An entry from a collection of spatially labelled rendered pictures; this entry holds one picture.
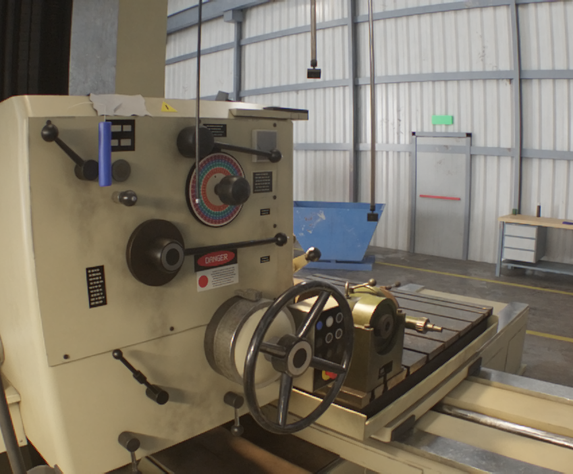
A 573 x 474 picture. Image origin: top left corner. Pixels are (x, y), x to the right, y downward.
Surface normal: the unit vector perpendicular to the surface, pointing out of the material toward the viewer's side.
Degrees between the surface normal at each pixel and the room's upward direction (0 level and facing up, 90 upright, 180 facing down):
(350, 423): 90
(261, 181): 90
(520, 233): 90
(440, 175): 90
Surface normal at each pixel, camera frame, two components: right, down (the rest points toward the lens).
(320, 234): -0.24, 0.16
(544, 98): -0.68, 0.12
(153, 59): 0.73, 0.11
